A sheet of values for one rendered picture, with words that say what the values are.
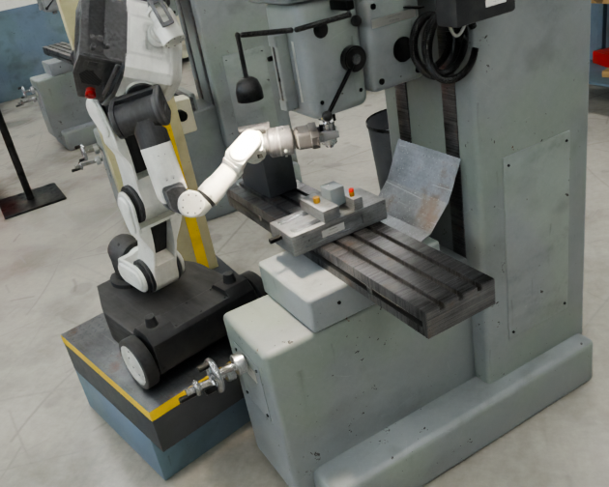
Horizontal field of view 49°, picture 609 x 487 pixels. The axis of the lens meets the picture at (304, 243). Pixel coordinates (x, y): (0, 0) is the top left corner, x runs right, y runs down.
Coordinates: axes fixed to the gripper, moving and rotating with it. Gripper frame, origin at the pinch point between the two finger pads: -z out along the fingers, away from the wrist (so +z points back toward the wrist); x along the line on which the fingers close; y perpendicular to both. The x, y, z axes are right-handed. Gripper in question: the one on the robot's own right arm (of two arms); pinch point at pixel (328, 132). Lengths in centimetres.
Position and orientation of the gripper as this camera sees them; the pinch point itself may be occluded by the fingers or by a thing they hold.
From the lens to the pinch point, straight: 202.3
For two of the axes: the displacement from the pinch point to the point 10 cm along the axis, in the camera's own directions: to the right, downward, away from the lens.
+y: 1.6, 8.8, 4.5
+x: -0.9, -4.4, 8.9
